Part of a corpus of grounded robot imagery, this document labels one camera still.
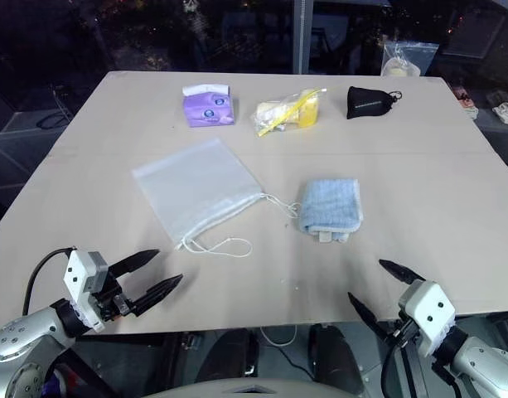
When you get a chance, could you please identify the clear plastic bag with items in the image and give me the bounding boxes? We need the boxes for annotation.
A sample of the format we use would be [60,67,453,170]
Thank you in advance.
[380,41,439,77]

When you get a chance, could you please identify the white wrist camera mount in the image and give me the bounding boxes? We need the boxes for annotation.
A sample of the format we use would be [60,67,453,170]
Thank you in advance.
[63,248,110,332]
[397,279,457,358]

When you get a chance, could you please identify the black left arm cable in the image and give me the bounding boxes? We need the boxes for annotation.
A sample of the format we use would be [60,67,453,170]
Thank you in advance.
[22,247,75,318]

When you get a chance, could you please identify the white cable under table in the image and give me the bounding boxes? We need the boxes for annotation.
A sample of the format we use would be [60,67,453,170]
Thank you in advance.
[259,324,299,346]

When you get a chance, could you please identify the white mesh drawstring bag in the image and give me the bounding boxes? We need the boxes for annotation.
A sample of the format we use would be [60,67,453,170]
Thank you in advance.
[131,138,299,256]

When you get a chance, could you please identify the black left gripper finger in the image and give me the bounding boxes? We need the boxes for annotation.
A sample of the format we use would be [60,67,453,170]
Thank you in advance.
[133,273,184,316]
[108,248,162,276]

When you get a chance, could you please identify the light blue folded towel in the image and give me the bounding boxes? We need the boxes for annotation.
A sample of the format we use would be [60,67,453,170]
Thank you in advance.
[298,177,365,244]

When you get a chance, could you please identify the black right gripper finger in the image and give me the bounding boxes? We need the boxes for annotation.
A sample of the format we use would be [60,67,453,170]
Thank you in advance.
[346,291,388,337]
[379,259,425,286]

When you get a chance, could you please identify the black pouch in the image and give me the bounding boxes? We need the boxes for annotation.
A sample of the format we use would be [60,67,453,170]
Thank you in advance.
[346,85,404,121]

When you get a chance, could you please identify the black cable on floor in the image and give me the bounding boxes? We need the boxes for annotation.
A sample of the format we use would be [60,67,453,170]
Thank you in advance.
[35,111,71,129]

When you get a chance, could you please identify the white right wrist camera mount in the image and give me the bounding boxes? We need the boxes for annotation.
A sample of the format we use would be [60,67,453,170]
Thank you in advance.
[397,279,457,358]

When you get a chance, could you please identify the clear zip bag yellow contents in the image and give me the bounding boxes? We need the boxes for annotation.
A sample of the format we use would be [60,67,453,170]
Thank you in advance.
[249,85,328,138]

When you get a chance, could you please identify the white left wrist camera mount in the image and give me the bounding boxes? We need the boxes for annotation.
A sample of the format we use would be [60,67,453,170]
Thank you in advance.
[63,248,110,332]

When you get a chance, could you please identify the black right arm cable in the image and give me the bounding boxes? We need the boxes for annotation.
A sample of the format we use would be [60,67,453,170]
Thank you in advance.
[380,339,462,398]

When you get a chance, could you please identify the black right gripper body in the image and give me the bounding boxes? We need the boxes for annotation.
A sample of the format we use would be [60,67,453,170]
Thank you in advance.
[377,315,421,352]

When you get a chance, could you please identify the dark rounded shape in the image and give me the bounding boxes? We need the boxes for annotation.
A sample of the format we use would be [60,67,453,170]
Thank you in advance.
[307,323,362,386]
[195,328,261,382]

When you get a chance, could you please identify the purple tissue pack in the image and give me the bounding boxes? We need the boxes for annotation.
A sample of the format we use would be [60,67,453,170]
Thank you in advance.
[182,83,237,128]

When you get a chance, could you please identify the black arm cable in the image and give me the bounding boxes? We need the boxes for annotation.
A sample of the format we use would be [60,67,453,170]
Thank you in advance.
[22,247,75,318]
[380,339,462,398]

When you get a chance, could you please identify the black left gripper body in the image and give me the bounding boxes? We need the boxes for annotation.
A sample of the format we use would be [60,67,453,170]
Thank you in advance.
[90,267,142,323]

